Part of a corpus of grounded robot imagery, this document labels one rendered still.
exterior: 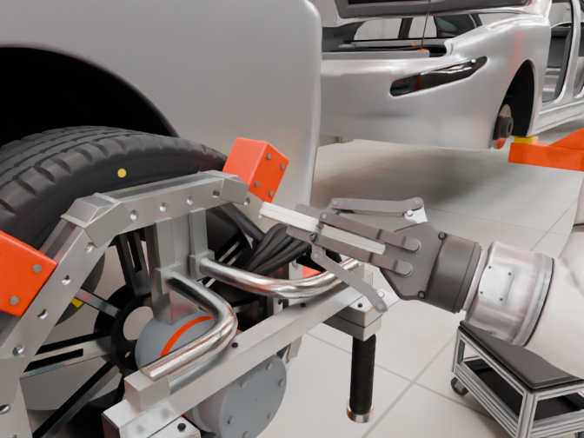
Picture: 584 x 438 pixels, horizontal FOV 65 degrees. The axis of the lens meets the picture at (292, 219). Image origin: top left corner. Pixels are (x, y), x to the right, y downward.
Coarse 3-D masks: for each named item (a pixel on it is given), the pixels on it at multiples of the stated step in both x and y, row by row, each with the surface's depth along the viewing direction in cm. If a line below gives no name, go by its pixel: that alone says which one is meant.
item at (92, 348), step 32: (224, 224) 89; (128, 256) 71; (224, 256) 87; (128, 288) 74; (224, 288) 101; (96, 320) 74; (256, 320) 95; (64, 352) 66; (96, 352) 70; (96, 384) 72; (32, 416) 83; (64, 416) 68; (96, 416) 91
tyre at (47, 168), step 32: (64, 128) 78; (96, 128) 77; (0, 160) 66; (32, 160) 63; (64, 160) 60; (96, 160) 62; (128, 160) 65; (160, 160) 69; (192, 160) 74; (224, 160) 79; (0, 192) 57; (32, 192) 57; (64, 192) 59; (0, 224) 55; (32, 224) 57
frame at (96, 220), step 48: (96, 192) 60; (144, 192) 64; (192, 192) 65; (240, 192) 71; (48, 240) 56; (96, 240) 55; (48, 288) 52; (0, 336) 51; (0, 384) 50; (0, 432) 51
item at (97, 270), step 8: (104, 256) 115; (96, 264) 114; (96, 272) 114; (88, 280) 113; (96, 280) 114; (88, 288) 113; (72, 304) 111; (64, 312) 110; (72, 312) 111; (64, 320) 110
